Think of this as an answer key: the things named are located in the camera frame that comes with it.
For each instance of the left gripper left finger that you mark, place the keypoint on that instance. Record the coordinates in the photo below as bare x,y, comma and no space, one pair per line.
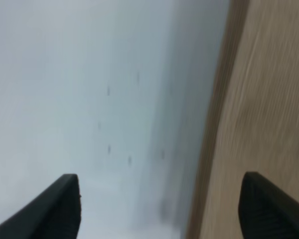
53,214

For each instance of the brown linen bag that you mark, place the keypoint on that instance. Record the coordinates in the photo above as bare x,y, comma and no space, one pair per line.
253,119

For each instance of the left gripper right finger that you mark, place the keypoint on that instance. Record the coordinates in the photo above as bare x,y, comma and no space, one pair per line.
265,211

